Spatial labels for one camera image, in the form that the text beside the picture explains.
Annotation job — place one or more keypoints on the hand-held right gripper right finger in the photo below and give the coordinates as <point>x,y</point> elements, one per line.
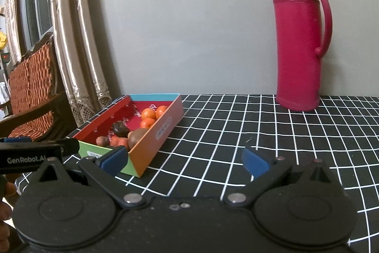
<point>254,162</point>

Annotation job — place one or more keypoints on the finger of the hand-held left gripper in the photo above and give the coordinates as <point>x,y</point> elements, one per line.
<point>14,139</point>
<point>70,147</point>

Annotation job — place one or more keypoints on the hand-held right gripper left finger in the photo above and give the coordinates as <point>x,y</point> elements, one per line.
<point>114,160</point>

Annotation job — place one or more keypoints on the orange carrot chunk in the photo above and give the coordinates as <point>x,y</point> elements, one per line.
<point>123,143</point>
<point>114,141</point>

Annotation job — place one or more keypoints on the small brown round chunk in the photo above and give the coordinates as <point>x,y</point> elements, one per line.
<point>102,141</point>

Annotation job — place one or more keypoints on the brown kiwi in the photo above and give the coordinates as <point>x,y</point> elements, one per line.
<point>136,137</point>

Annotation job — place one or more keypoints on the large dark wrinkled fruit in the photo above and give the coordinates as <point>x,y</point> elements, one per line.
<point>119,125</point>

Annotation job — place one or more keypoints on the colourful cardboard box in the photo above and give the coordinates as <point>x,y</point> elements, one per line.
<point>157,137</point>

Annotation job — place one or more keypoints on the small orange tangerine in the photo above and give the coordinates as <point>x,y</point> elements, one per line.
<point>162,111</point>
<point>147,123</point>
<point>148,114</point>

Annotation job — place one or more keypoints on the person's left hand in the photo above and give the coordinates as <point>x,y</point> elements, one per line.
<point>9,189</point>

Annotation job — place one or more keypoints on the black white-grid tablecloth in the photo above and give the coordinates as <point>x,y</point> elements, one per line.
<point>266,134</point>

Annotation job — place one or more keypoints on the wooden chair woven cushion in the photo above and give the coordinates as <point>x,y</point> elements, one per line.
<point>32,87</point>

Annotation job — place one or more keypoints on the yellow object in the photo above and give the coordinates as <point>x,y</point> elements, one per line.
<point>3,41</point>

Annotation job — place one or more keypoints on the beige shiny curtain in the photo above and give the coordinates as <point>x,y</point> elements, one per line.
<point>77,33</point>

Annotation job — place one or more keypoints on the pink thermos jug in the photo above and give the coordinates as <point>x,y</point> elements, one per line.
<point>297,48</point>

